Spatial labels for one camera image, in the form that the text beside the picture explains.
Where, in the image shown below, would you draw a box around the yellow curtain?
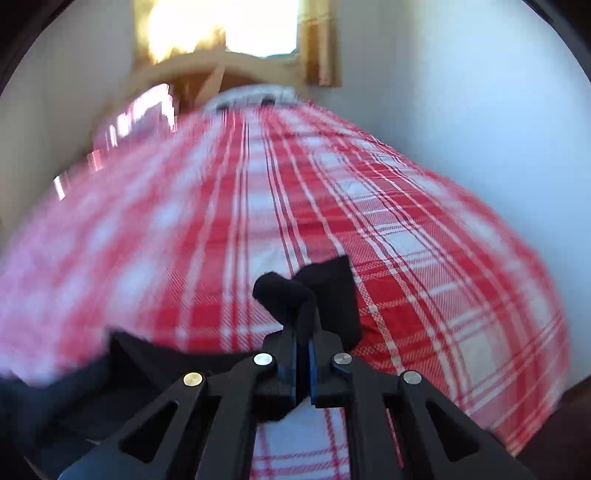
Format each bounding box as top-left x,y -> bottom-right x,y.
298,0 -> 345,88

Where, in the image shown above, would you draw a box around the wooden headboard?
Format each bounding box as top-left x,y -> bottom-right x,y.
115,50 -> 315,121

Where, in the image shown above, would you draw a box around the red plaid blanket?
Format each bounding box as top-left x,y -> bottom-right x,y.
0,98 -> 572,480

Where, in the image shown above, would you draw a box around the grey white pillow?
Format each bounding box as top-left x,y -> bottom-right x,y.
203,85 -> 300,114

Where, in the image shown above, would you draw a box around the bright window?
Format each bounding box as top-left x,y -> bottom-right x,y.
147,0 -> 299,62

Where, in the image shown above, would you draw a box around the pink patterned pillow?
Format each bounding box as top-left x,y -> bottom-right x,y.
90,83 -> 179,154

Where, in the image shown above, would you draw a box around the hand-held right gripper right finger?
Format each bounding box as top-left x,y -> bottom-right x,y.
307,331 -> 537,480

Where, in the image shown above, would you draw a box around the black pants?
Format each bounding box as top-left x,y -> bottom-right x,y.
0,255 -> 364,480

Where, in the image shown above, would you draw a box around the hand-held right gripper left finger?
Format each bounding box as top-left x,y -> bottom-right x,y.
58,327 -> 308,480

